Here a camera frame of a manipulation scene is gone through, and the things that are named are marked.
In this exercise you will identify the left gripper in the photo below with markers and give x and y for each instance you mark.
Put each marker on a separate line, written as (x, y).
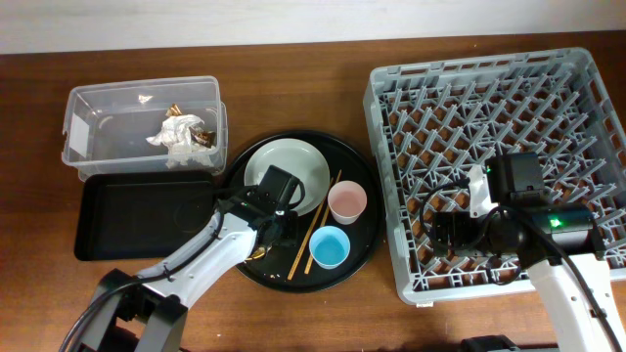
(290, 237)

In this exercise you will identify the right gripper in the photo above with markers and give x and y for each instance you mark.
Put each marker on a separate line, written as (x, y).
(458, 221)

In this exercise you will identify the yellow bowl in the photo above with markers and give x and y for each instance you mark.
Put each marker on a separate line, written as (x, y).
(258, 253)

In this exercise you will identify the blue cup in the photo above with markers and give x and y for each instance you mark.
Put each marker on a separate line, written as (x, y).
(329, 247)

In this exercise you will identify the pink cup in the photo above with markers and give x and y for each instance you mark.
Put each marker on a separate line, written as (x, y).
(347, 201)

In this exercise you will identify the white paper waste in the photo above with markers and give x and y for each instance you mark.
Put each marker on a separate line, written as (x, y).
(185, 139)

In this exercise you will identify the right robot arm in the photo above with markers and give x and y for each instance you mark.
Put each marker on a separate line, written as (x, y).
(562, 252)

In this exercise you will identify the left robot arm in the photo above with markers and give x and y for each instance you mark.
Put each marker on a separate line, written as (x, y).
(148, 311)

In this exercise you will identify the grey dishwasher rack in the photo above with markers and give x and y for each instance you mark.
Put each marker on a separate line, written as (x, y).
(430, 123)

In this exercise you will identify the clear plastic waste bin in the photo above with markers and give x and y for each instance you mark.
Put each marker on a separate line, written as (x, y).
(106, 125)

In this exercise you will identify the left wooden chopstick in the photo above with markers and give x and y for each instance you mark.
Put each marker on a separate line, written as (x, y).
(308, 234)

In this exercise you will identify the wooden chopstick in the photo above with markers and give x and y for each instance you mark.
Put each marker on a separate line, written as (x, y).
(322, 224)
(308, 234)

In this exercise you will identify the grey round plate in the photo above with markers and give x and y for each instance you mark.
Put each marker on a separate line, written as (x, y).
(298, 158)

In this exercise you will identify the right wooden chopstick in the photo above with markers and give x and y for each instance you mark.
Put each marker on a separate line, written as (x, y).
(322, 224)

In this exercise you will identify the black rectangular tray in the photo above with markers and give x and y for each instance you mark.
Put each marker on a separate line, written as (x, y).
(141, 215)

